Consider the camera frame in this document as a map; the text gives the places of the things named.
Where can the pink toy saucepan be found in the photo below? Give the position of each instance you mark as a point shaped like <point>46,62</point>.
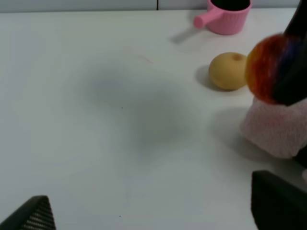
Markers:
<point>224,17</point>

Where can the rolled pink towel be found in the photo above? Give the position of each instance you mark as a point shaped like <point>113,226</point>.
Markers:
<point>279,130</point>

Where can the red blue bumpy ball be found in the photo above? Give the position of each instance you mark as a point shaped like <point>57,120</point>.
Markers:
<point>262,66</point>

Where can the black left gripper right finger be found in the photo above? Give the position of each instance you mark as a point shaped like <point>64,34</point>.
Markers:
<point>277,204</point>

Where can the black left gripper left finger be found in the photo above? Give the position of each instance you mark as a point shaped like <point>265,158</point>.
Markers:
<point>35,214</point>

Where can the tan round bun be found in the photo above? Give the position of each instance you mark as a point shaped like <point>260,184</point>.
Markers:
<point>227,71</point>

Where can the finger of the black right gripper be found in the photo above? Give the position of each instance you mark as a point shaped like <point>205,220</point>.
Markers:
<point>293,87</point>

